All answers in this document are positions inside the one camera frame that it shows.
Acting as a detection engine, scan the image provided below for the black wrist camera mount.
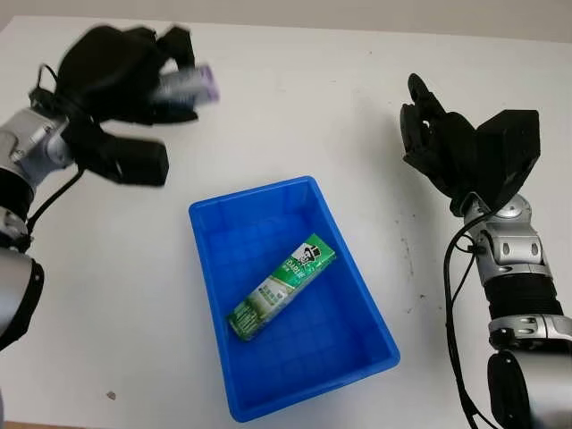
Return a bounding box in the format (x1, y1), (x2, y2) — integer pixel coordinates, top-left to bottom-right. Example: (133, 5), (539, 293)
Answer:
(71, 128), (170, 189)
(475, 108), (541, 210)

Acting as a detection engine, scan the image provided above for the purple garbage bag roll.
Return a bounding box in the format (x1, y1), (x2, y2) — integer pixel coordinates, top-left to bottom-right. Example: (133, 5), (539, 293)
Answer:
(154, 64), (221, 106)

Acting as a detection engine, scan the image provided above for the green toothpaste box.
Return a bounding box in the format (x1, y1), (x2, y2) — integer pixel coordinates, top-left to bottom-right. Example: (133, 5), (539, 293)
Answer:
(226, 232), (337, 341)

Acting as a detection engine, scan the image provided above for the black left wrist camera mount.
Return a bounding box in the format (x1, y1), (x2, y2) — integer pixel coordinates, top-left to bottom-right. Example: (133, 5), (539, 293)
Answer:
(71, 128), (170, 189)

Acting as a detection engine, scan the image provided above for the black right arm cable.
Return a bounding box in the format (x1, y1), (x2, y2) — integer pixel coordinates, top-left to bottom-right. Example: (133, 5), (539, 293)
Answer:
(442, 213), (495, 429)

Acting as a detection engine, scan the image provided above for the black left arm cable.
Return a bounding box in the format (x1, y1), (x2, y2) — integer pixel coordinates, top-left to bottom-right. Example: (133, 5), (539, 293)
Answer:
(25, 62), (93, 236)

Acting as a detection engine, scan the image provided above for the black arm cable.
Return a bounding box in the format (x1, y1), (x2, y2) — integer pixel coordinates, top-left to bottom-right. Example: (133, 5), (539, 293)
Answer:
(442, 213), (495, 429)
(25, 62), (93, 236)

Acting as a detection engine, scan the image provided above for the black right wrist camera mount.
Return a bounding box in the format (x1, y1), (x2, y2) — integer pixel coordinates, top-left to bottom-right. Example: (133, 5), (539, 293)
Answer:
(475, 108), (541, 210)

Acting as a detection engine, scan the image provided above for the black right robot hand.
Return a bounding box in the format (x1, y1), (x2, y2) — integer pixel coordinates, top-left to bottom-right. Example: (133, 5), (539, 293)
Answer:
(400, 72), (493, 216)

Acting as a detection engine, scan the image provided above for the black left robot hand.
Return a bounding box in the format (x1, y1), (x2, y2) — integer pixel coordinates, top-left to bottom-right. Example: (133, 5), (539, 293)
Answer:
(55, 24), (200, 129)

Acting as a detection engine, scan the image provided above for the blue plastic tray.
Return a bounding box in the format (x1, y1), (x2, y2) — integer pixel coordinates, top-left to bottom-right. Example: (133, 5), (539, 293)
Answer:
(188, 175), (401, 423)

